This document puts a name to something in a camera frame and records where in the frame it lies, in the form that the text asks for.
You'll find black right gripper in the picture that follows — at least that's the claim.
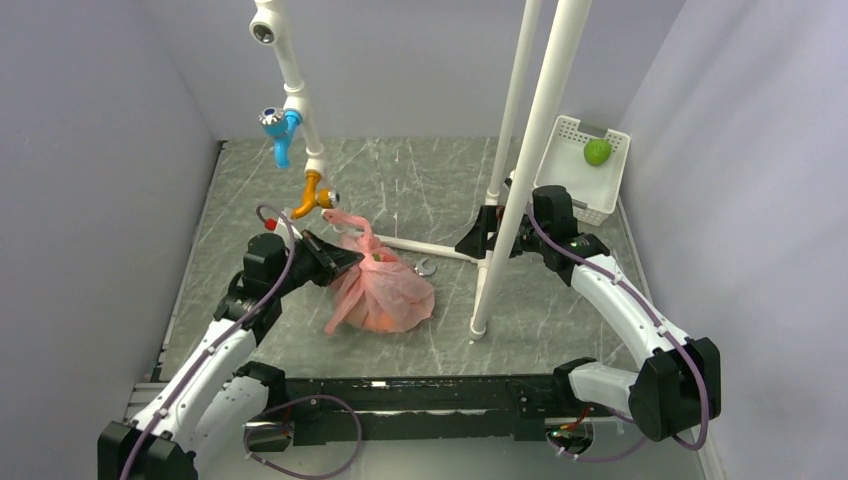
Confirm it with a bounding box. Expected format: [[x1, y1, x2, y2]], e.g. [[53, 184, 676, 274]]
[[454, 206, 549, 260]]

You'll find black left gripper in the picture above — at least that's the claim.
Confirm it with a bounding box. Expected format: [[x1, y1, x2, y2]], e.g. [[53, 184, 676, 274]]
[[272, 230, 365, 298]]

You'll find pink plastic bag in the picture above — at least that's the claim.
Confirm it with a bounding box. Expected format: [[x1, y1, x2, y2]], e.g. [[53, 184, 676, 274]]
[[323, 209, 435, 335]]

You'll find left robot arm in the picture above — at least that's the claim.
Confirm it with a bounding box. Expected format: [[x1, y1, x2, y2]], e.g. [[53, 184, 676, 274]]
[[97, 231, 364, 479]]

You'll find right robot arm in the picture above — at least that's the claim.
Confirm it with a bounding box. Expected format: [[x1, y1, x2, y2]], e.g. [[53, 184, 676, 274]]
[[509, 185, 721, 450]]

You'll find orange fake fruit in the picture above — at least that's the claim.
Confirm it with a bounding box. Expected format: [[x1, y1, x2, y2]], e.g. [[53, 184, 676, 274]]
[[351, 310, 404, 334]]

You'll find green fake lime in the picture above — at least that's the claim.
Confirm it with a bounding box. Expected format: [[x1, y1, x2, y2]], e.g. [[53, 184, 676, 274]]
[[583, 138, 612, 167]]

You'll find silver wrench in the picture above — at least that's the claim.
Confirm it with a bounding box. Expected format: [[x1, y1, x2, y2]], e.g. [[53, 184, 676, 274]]
[[414, 258, 437, 277]]

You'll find orange faucet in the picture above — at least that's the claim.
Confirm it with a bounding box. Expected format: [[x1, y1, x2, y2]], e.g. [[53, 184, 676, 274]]
[[289, 170, 340, 220]]

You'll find white plastic basket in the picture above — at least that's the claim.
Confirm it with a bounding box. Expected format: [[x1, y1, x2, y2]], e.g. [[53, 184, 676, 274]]
[[533, 115, 631, 226]]

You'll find blue faucet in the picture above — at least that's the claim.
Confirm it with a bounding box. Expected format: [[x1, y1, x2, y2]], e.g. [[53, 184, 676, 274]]
[[258, 107, 303, 169]]

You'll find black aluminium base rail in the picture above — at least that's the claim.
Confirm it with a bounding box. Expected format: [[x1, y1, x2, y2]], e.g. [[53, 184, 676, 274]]
[[286, 374, 590, 446]]

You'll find white PVC pipe frame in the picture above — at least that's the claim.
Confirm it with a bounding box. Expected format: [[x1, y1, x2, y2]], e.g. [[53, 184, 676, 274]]
[[249, 1, 591, 340]]

